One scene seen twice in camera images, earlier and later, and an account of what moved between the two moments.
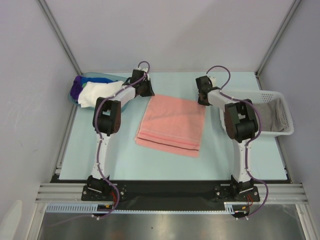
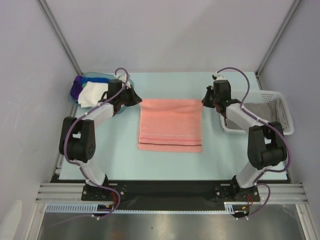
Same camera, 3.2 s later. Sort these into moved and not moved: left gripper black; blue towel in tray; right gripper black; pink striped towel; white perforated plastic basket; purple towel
Moved: left gripper black; pink striped towel; right gripper black
Not moved: purple towel; white perforated plastic basket; blue towel in tray
